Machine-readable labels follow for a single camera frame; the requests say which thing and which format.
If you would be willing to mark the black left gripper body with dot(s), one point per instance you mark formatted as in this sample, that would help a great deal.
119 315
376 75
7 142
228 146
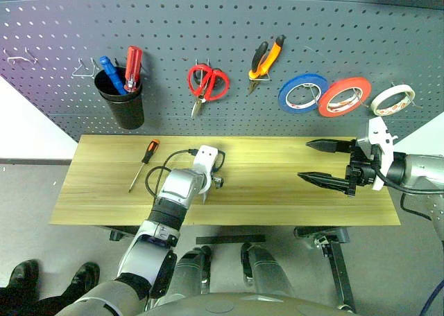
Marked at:
217 182

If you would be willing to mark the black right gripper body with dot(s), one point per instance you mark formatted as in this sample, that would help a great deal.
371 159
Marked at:
359 172

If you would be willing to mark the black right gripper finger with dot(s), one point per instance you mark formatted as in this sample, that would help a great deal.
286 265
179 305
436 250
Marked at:
329 146
326 181

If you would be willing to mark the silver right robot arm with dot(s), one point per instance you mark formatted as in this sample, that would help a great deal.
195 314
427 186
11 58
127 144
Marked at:
419 170

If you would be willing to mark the red adhesive tape roll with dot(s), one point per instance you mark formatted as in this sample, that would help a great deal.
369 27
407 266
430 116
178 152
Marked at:
329 103

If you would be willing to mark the black flat table crossbar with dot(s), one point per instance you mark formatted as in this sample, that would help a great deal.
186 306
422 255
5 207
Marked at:
230 239

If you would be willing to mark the white adhesive tape roll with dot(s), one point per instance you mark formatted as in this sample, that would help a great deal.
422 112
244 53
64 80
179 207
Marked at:
381 103

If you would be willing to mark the blue adhesive tape roll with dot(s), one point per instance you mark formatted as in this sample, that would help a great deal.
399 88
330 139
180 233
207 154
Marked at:
289 87

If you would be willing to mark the black metal table leg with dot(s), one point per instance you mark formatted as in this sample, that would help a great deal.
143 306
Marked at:
338 260

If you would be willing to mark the gray rounded robot leg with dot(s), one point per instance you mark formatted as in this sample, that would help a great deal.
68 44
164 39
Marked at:
190 271
268 271

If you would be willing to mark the black plastic cup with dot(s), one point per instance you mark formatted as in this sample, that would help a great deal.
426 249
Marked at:
126 109

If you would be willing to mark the gray rounded robot torso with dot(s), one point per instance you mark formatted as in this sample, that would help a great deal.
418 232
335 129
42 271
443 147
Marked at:
243 305

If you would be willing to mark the gray perforated pegboard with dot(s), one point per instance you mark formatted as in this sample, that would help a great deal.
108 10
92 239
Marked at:
222 21

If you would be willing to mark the black leather shoe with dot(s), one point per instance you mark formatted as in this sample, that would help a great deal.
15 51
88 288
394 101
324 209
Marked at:
24 274
85 278

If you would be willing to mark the dark trouser leg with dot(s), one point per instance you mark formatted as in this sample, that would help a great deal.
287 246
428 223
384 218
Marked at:
31 305

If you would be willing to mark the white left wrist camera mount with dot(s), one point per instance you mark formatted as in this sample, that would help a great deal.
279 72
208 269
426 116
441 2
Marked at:
205 158

